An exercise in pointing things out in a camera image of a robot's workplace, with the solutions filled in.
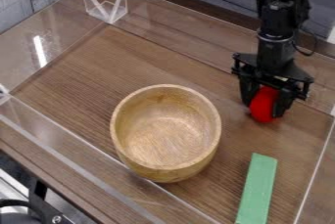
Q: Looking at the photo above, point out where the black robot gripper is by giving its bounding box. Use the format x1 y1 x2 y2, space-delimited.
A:
232 53 314 118

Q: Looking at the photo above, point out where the red felt strawberry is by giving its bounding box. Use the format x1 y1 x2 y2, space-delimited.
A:
250 86 279 123

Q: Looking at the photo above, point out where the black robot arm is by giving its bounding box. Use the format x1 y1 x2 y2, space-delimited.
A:
232 0 314 122

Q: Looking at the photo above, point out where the wooden bowl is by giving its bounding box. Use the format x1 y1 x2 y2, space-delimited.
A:
110 84 223 183

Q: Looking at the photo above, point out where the green flat block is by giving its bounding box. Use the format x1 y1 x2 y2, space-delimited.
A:
235 153 278 224

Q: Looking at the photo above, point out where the clear acrylic corner bracket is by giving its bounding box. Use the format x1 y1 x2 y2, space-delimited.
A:
84 0 129 24

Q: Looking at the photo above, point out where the black table leg bracket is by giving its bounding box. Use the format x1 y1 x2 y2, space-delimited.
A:
29 180 76 224

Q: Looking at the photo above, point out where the black cable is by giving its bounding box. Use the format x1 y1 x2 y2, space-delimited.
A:
0 198 37 217

